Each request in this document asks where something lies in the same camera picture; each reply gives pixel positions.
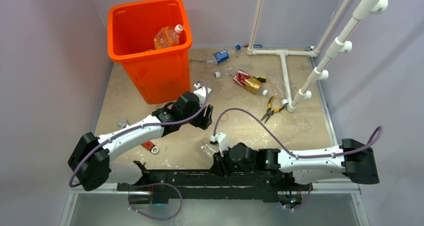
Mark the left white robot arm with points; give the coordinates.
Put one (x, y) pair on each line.
(91, 158)

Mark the blue cap pen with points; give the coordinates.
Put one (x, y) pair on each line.
(254, 46)

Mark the blue label bottle far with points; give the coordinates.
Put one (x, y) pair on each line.
(223, 55)

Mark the aluminium frame rail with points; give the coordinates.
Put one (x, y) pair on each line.
(103, 206)

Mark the red gold snack wrapper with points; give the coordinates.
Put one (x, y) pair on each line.
(250, 83)

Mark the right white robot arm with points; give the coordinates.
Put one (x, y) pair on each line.
(351, 159)

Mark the white PVC diagonal pole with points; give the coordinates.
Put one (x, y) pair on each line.
(339, 45)

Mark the yellow black screwdriver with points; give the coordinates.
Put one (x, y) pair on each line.
(261, 79)

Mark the large clear bottle white cap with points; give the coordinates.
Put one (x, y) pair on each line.
(207, 148)

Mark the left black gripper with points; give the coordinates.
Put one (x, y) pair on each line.
(203, 122)

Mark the orange drink bottle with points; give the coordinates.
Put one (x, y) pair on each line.
(168, 37)

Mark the orange plastic bin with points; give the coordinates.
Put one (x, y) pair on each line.
(159, 75)

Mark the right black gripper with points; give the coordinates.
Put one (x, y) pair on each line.
(219, 166)

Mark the red handle adjustable wrench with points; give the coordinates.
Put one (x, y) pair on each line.
(151, 147)

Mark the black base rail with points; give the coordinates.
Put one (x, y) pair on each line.
(164, 184)

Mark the white PVC pipe frame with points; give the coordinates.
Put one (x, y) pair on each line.
(285, 23)

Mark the yellow handle pliers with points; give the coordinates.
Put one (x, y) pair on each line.
(270, 111)

